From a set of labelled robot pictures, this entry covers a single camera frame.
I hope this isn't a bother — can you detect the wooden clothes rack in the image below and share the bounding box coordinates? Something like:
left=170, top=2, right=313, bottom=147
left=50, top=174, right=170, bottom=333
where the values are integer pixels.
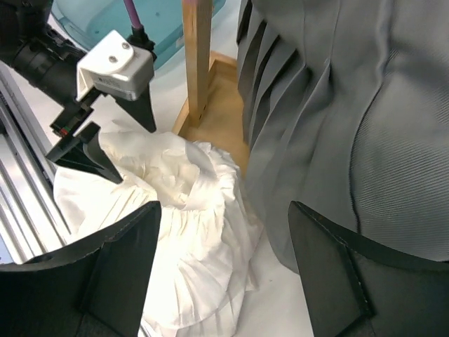
left=172, top=1, right=249, bottom=172

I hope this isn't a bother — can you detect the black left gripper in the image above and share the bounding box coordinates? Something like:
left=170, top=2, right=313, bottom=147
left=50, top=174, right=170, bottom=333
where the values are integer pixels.
left=46, top=84, right=156, bottom=183

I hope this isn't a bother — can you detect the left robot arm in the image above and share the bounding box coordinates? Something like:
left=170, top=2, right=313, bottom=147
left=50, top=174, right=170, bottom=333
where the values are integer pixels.
left=1, top=1, right=156, bottom=184

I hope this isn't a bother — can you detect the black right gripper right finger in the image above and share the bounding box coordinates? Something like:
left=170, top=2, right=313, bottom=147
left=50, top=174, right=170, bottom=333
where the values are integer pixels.
left=288, top=201, right=448, bottom=336

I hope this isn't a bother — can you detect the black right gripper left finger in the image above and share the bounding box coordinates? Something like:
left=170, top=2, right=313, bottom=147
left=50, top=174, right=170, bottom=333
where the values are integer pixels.
left=1, top=201, right=161, bottom=336

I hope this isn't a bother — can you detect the teal plastic basin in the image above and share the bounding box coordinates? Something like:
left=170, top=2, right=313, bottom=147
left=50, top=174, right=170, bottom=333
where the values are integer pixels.
left=51, top=0, right=225, bottom=74

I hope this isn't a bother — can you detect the grey pleated skirt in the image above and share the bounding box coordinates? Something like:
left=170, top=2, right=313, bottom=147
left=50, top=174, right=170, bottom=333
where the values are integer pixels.
left=236, top=1, right=448, bottom=271

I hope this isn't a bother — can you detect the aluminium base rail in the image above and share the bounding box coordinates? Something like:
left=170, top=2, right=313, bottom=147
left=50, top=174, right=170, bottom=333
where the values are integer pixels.
left=1, top=65, right=71, bottom=263

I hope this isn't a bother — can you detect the white skirt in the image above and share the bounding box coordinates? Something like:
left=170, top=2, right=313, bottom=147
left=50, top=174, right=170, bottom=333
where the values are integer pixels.
left=53, top=131, right=262, bottom=336

